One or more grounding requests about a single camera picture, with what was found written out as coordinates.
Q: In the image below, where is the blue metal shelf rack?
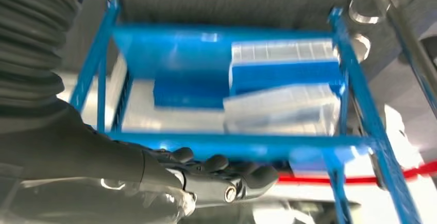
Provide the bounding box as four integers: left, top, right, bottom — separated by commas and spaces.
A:
68, 0, 424, 224

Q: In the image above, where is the blue plastic crate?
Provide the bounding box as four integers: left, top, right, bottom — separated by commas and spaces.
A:
153, 76, 230, 110
229, 59, 345, 96

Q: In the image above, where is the translucent white plastic crate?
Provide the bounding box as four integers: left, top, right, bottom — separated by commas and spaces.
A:
223, 83, 341, 137

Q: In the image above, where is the chrome stanchion with round base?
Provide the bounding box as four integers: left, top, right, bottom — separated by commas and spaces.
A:
351, 34, 372, 63
347, 0, 437, 121

